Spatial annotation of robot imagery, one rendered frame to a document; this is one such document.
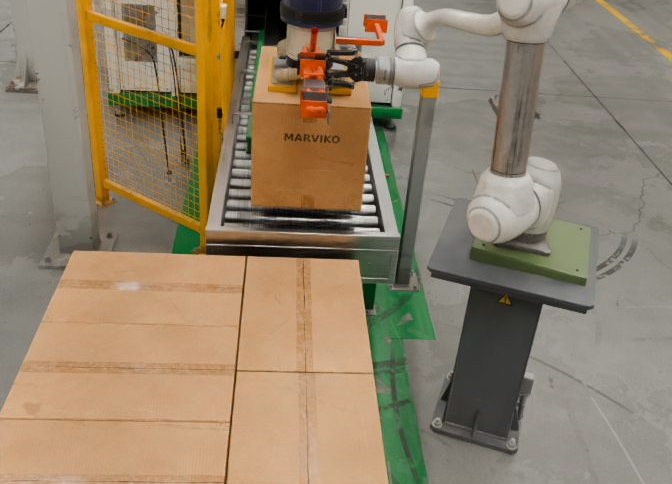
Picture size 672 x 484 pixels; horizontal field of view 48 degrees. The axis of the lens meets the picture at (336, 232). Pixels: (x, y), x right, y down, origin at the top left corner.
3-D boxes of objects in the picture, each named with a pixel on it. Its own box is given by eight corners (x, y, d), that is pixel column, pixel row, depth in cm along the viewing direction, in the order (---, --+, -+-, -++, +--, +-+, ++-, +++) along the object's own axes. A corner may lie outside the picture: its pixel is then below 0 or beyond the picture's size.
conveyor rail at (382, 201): (344, 70, 483) (346, 41, 473) (352, 71, 483) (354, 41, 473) (380, 278, 286) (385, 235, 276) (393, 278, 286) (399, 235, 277)
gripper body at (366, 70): (377, 61, 242) (348, 59, 241) (374, 86, 246) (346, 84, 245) (375, 53, 248) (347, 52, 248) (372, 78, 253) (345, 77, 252)
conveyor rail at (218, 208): (241, 65, 478) (242, 35, 468) (249, 65, 478) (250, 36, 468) (206, 272, 281) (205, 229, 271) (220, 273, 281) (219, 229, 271)
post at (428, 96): (393, 277, 359) (421, 75, 307) (408, 278, 359) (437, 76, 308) (395, 285, 353) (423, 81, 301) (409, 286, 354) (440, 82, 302)
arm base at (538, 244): (544, 224, 255) (549, 210, 253) (550, 257, 236) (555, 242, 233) (491, 214, 257) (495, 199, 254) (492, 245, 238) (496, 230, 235)
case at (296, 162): (259, 137, 323) (261, 45, 302) (353, 142, 325) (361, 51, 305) (250, 206, 272) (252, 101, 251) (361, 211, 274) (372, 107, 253)
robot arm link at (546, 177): (558, 225, 244) (578, 163, 233) (532, 243, 231) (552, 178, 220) (514, 205, 252) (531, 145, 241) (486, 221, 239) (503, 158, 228)
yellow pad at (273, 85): (269, 60, 288) (270, 47, 286) (296, 61, 289) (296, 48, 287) (267, 91, 259) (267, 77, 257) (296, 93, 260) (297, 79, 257)
